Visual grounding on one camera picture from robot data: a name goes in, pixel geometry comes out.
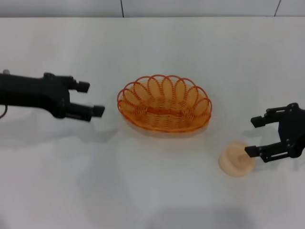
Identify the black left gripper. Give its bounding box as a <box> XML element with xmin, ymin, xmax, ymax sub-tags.
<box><xmin>0</xmin><ymin>72</ymin><xmax>106</xmax><ymax>123</ymax></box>

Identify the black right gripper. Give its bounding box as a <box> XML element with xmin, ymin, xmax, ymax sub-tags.
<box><xmin>244</xmin><ymin>103</ymin><xmax>305</xmax><ymax>164</ymax></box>

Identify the round beige bread bun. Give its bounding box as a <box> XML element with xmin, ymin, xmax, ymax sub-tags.
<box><xmin>219</xmin><ymin>142</ymin><xmax>257</xmax><ymax>178</ymax></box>

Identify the orange oval wire basket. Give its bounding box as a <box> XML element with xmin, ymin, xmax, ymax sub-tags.
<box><xmin>116</xmin><ymin>74</ymin><xmax>213</xmax><ymax>133</ymax></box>

